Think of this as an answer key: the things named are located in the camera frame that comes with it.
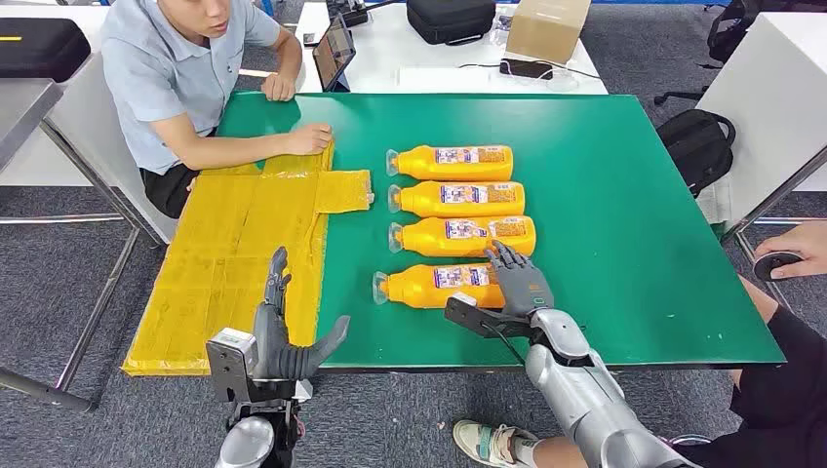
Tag person's right hand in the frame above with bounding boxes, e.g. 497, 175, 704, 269
283, 122, 334, 157

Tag black backpack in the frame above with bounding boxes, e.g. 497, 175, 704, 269
655, 108, 738, 198

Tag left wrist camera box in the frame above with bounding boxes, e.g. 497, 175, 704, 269
206, 327, 259, 405

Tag black soft equipment bag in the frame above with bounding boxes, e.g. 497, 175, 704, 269
405, 0, 497, 47

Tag white sneaker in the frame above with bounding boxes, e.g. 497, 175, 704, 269
452, 419, 538, 468

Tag black smartphone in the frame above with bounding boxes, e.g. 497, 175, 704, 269
498, 58, 555, 81

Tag yellow taped cardboard mat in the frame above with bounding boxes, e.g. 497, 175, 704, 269
121, 140, 375, 378

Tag handheld remote controller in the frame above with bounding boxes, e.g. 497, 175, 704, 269
753, 252, 805, 283

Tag black hard carry case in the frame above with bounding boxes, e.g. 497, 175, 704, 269
0, 17, 93, 84

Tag thin charging cable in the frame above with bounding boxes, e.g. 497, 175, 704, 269
458, 57, 602, 81

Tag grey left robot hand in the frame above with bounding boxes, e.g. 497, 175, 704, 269
250, 246, 352, 383

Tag tablet on stand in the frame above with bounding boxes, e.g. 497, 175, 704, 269
311, 13, 358, 94

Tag black office chair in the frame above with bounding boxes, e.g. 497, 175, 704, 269
653, 0, 767, 108

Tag orange detergent bottle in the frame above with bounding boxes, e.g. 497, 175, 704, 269
373, 261, 507, 311
388, 215, 537, 259
385, 144, 515, 182
387, 180, 527, 219

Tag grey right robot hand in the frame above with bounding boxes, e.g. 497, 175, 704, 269
484, 240, 556, 319

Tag white side table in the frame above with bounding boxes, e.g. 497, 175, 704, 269
0, 5, 178, 246

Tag grey metal frame table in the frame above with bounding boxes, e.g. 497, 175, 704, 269
0, 77, 163, 414

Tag folded newspaper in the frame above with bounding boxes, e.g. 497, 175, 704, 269
696, 173, 734, 225

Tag white desk metal legs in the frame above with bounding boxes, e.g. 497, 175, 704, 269
696, 11, 827, 244

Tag person's hand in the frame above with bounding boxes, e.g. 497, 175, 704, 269
754, 220, 827, 280

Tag person's left hand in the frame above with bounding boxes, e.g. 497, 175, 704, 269
261, 72, 298, 102

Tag clear plastic bag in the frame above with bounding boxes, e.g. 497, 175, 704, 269
489, 11, 515, 48

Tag person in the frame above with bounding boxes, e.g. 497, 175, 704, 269
452, 220, 827, 468
99, 0, 334, 219

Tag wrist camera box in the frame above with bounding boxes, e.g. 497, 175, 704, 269
206, 327, 259, 405
444, 292, 537, 341

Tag brown cardboard box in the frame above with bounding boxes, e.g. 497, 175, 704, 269
503, 0, 592, 66

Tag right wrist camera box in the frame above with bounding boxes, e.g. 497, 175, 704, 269
444, 292, 537, 341

